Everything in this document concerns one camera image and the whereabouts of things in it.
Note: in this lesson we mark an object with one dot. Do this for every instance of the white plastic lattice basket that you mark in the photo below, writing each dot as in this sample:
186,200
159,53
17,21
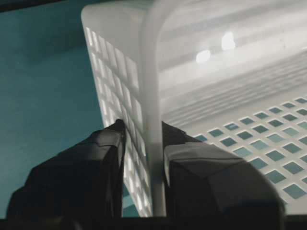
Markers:
230,72

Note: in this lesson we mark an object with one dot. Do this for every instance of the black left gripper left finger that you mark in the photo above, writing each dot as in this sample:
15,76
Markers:
84,181

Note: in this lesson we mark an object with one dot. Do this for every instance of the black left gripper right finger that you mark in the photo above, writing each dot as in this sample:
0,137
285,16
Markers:
203,179

